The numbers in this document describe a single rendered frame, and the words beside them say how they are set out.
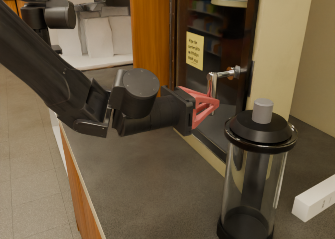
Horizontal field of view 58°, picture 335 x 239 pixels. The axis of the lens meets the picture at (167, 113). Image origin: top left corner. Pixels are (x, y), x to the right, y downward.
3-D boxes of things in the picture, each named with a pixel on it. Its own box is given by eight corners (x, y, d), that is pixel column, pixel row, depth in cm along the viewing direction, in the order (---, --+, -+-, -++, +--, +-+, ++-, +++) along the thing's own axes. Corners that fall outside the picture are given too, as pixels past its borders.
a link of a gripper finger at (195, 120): (206, 79, 62) (165, 85, 59) (227, 91, 57) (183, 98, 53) (204, 109, 65) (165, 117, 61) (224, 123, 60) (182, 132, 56)
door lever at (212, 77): (231, 113, 62) (224, 108, 64) (236, 68, 58) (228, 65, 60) (209, 118, 60) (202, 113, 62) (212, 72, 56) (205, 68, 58)
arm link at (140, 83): (83, 93, 56) (72, 131, 51) (86, 46, 47) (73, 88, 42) (147, 106, 58) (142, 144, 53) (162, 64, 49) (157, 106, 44)
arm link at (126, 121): (106, 117, 55) (115, 143, 53) (110, 94, 50) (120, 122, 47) (141, 111, 58) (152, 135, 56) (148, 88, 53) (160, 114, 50)
